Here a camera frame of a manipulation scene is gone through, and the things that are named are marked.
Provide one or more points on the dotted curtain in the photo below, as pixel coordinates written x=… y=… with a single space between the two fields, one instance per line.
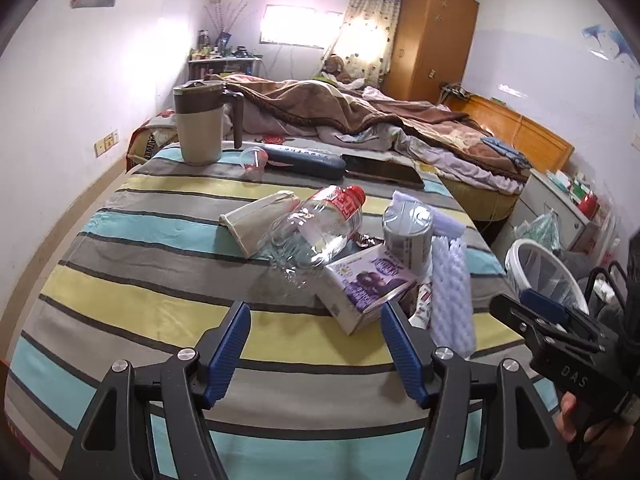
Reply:
x=367 y=30

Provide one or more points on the beige paper pack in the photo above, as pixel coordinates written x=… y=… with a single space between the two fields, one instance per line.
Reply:
x=260 y=222

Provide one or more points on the window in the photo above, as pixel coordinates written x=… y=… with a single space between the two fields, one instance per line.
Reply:
x=300 y=25

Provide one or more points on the red container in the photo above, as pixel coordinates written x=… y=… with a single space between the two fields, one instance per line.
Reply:
x=587 y=205

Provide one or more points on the cluttered white shelf desk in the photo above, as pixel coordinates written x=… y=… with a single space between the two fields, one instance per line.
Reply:
x=220 y=62

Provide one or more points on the striped tablecloth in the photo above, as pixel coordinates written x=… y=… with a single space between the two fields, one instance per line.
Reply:
x=150 y=260

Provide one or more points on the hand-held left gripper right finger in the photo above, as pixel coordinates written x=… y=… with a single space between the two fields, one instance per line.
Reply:
x=400 y=345

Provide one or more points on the brown beige kettle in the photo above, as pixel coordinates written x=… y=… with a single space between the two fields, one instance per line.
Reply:
x=200 y=120

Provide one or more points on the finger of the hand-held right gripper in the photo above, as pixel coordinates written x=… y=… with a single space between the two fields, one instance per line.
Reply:
x=510 y=312
x=545 y=305

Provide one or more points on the wooden headboard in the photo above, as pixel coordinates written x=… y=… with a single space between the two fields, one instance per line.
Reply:
x=520 y=130

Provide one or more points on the decorative dry branches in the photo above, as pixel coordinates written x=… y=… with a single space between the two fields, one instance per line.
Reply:
x=225 y=17

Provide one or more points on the bed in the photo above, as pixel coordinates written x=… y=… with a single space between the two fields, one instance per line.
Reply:
x=450 y=160

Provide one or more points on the person's right hand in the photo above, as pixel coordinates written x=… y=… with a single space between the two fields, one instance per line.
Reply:
x=567 y=415

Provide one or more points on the blue folded clothes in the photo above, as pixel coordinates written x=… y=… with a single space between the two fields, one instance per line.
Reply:
x=505 y=149

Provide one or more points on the blue leaf wall decal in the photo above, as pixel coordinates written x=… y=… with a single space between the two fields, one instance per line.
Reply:
x=610 y=45

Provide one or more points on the brown teddy bear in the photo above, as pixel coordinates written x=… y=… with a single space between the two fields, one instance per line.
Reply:
x=334 y=66

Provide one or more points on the clear plastic cup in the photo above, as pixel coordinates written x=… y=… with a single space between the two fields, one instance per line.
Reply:
x=252 y=160

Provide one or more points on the clear plastic bottle red label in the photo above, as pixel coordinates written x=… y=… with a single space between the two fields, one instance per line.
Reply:
x=315 y=232

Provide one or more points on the lilac floral duvet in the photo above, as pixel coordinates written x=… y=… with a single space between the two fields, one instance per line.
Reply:
x=375 y=142

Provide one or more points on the green plastic bag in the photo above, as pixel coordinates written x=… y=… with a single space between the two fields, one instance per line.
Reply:
x=540 y=230

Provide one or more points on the silver metal can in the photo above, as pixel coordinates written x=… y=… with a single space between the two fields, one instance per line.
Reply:
x=407 y=237

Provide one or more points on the white nightstand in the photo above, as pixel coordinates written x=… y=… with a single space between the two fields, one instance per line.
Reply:
x=555 y=205

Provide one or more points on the dark blue glasses case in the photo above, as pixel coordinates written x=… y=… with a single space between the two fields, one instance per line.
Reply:
x=300 y=160

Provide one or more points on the grey cloth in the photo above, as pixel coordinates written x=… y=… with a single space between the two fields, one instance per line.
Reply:
x=582 y=265

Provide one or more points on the red white small wrapper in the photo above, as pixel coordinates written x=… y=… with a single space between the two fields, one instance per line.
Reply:
x=424 y=305

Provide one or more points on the white trash bin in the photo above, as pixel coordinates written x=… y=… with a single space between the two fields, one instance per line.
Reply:
x=542 y=270

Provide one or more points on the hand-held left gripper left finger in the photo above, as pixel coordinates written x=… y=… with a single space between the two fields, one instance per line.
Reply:
x=232 y=345

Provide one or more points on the purple milk carton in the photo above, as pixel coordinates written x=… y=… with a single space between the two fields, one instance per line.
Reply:
x=367 y=282

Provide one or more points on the power strip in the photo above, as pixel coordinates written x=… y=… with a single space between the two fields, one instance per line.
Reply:
x=455 y=90

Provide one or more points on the dark candy wrapper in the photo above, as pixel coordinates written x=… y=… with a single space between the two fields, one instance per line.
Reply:
x=365 y=242

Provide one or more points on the brown blanket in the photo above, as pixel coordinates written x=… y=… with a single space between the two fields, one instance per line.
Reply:
x=350 y=110

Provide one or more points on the wall socket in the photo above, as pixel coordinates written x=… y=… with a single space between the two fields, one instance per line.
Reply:
x=106 y=142

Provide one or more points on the wooden wardrobe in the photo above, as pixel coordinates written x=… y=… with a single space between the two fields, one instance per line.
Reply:
x=432 y=40

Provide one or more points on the dark tablet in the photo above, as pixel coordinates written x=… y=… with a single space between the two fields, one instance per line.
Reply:
x=385 y=172

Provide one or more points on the green white boxes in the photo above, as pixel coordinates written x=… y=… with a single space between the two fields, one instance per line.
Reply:
x=565 y=182

